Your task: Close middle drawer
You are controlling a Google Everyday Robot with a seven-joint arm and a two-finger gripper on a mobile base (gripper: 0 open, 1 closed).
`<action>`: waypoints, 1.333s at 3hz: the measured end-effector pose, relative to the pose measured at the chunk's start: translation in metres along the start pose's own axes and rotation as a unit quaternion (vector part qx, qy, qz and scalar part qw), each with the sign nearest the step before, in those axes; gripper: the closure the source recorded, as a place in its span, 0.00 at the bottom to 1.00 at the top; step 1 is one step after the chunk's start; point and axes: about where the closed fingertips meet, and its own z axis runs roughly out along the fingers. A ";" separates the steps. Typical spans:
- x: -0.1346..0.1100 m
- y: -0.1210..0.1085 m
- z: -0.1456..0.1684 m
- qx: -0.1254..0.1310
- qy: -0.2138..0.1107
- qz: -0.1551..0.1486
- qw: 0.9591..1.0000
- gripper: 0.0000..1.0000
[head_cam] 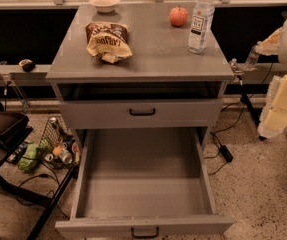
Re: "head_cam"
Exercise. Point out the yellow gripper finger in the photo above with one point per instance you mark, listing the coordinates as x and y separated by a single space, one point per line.
273 119
270 46

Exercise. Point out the grey drawer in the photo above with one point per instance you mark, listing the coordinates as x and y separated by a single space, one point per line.
142 183
140 114

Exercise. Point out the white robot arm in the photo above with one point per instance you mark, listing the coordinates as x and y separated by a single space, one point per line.
273 119

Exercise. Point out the grey drawer cabinet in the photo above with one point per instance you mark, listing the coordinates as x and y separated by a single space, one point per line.
161 67

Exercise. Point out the grey top drawer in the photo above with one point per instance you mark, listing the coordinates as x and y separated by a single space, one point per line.
140 114

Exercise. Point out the small clear water bottle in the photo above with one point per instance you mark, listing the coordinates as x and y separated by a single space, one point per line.
252 58

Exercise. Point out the black stand leg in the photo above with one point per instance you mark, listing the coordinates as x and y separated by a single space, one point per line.
246 100

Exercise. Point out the large clear water bottle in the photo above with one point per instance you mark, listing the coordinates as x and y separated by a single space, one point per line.
201 22

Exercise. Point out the black power adapter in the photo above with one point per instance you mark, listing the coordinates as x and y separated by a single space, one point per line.
226 153

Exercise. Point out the red apple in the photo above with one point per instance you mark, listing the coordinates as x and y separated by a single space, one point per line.
178 16

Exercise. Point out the brown chip bag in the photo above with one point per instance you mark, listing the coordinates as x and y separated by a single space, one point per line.
108 41

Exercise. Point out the white ceramic bowl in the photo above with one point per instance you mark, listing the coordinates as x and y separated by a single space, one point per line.
104 6

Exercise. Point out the black tape measure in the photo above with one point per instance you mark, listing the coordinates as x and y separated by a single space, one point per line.
27 65

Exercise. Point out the green bag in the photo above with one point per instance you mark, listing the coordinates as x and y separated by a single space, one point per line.
33 155

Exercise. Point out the wire basket with cans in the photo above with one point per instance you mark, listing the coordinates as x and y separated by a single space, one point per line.
58 147

